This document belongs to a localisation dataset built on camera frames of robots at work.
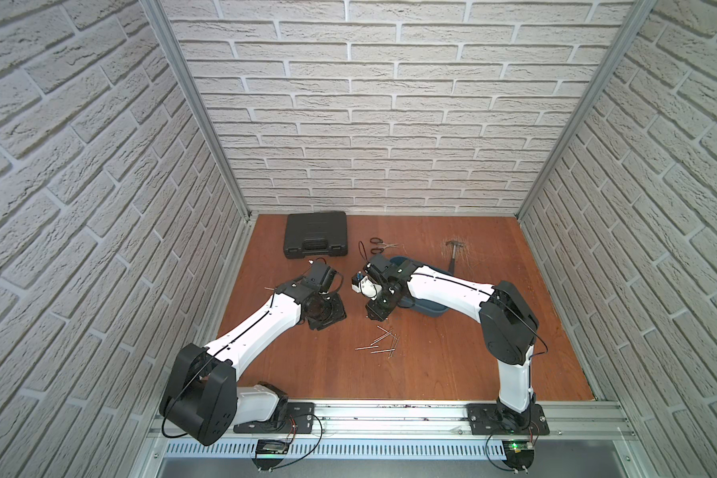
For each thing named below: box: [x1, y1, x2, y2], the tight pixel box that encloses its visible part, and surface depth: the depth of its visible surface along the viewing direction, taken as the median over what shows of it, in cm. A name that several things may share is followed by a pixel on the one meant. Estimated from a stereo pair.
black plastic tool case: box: [283, 211, 349, 259], surface depth 108 cm
